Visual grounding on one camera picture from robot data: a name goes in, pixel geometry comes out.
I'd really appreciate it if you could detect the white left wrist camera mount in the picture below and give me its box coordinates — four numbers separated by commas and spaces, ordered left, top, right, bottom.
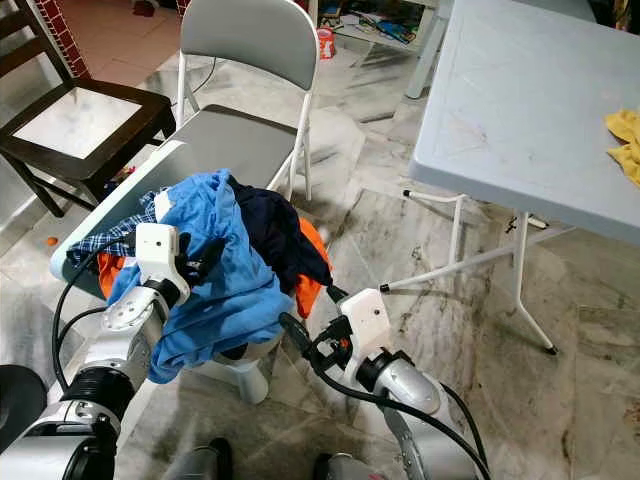
135, 222, 191, 301

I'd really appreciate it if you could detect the blue plaid cloth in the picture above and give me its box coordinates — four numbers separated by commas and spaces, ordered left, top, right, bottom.
65, 188, 176, 271

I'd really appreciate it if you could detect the red brick pillar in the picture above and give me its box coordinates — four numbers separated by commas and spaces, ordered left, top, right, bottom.
40, 0, 91, 81

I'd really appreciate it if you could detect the dark left robot foot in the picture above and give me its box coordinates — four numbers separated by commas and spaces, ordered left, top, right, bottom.
165, 438, 236, 480

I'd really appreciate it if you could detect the white laundry basket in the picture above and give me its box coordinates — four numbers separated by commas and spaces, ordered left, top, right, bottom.
50, 140, 306, 406

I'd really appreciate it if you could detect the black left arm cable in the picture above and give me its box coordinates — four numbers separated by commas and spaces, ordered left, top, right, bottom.
52, 262, 141, 396

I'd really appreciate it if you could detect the black round stand base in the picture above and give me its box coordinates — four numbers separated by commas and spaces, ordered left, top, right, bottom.
0, 365, 49, 451

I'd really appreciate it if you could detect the small red box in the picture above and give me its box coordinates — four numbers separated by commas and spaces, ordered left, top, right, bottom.
317, 27, 336, 61

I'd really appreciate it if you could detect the low white cluttered shelf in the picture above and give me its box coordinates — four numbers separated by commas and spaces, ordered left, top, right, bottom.
315, 0, 436, 53

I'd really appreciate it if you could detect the dark wooden chair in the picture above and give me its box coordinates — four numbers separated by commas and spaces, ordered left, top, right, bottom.
0, 0, 176, 219

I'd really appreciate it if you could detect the dark navy cloth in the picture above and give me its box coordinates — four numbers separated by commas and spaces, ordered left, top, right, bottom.
230, 178, 333, 296

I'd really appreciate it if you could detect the yellow printed shirt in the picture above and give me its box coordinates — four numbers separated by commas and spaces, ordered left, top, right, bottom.
605, 108, 640, 189

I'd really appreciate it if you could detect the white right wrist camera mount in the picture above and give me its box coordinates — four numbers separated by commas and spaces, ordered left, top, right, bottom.
338, 288, 393, 363

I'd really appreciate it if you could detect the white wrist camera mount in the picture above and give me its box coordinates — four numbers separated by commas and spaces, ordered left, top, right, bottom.
135, 222, 191, 301
338, 288, 393, 363

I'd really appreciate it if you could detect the white folding chair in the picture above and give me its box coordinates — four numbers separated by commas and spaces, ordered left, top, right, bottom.
155, 0, 321, 206

